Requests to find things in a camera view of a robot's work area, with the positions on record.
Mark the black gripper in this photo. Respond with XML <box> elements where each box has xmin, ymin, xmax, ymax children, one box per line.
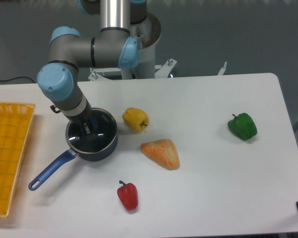
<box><xmin>62</xmin><ymin>107</ymin><xmax>97</xmax><ymax>141</ymax></box>

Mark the glass lid blue knob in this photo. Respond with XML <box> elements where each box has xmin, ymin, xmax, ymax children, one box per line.
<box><xmin>66</xmin><ymin>108</ymin><xmax>117</xmax><ymax>154</ymax></box>

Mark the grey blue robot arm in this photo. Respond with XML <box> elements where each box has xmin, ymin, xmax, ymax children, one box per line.
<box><xmin>37</xmin><ymin>0</ymin><xmax>147</xmax><ymax>135</ymax></box>

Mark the dark blue saucepan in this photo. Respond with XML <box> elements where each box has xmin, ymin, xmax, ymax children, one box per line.
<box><xmin>28</xmin><ymin>108</ymin><xmax>118</xmax><ymax>191</ymax></box>

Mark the yellow bell pepper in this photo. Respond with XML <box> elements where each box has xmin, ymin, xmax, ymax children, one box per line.
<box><xmin>122</xmin><ymin>108</ymin><xmax>149</xmax><ymax>132</ymax></box>

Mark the red bell pepper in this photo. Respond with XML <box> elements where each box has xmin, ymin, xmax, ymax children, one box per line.
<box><xmin>117</xmin><ymin>180</ymin><xmax>138</xmax><ymax>211</ymax></box>

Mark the triangular bread loaf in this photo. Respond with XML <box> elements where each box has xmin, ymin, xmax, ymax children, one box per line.
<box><xmin>140</xmin><ymin>139</ymin><xmax>180</xmax><ymax>170</ymax></box>

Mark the yellow wicker basket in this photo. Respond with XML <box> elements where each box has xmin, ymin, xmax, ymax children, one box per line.
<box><xmin>0</xmin><ymin>102</ymin><xmax>36</xmax><ymax>217</ymax></box>

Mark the green bell pepper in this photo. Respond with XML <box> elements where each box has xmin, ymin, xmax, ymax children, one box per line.
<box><xmin>227</xmin><ymin>113</ymin><xmax>257</xmax><ymax>141</ymax></box>

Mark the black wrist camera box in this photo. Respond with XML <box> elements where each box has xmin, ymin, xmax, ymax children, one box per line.
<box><xmin>50</xmin><ymin>105</ymin><xmax>61</xmax><ymax>114</ymax></box>

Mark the black floor cable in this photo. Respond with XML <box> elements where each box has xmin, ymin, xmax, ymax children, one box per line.
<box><xmin>0</xmin><ymin>76</ymin><xmax>36</xmax><ymax>83</ymax></box>

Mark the white base bracket frame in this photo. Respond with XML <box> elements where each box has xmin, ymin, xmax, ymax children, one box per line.
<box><xmin>87</xmin><ymin>59</ymin><xmax>228</xmax><ymax>82</ymax></box>

